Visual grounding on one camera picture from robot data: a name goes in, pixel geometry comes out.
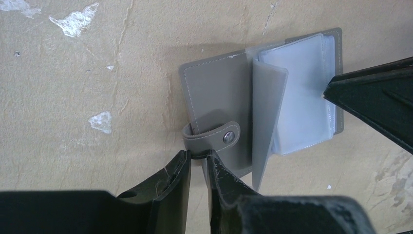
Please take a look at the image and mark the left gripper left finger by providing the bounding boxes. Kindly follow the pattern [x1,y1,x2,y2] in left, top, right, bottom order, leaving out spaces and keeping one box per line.
[0,151,191,234]

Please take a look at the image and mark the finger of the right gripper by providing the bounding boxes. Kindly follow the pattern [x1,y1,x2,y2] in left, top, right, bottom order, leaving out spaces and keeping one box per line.
[323,57,413,153]

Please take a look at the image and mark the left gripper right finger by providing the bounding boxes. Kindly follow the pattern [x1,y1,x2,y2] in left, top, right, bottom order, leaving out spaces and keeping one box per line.
[206,150,375,234]

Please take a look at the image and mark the grey leather card holder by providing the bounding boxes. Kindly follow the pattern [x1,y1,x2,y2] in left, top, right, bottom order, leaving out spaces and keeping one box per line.
[179,27,344,190]

